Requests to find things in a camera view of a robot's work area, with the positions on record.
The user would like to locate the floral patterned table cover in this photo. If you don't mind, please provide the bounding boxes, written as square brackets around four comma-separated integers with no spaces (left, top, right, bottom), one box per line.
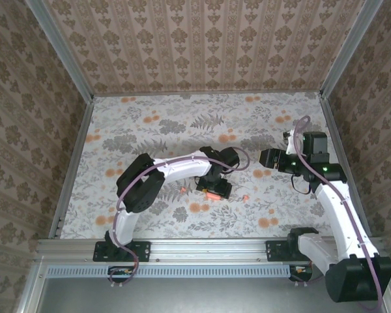
[59,91,362,241]

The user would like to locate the black connector board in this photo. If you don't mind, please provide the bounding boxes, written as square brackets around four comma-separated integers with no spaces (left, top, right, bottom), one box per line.
[108,265,136,284]
[289,264,314,283]

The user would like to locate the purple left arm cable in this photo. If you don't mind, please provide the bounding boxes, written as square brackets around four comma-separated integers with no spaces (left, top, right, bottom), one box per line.
[109,147,251,284]

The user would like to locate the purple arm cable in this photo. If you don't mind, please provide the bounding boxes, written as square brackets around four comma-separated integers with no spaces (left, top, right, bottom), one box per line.
[109,147,251,284]
[288,115,384,310]

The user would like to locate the aluminium side rail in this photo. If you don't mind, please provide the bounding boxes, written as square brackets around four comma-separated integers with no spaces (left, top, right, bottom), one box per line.
[319,94,374,235]
[48,97,95,241]

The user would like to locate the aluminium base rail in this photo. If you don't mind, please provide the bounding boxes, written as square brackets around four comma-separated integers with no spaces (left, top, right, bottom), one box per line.
[35,238,388,263]

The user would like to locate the grey slotted cable duct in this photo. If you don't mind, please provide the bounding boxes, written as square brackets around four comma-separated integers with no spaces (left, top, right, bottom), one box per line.
[47,264,291,278]

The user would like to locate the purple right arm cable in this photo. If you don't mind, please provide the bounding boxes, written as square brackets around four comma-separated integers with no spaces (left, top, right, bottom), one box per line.
[288,115,384,310]

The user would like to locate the aluminium corner post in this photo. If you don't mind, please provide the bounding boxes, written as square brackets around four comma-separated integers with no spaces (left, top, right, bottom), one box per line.
[25,0,94,102]
[319,0,384,98]

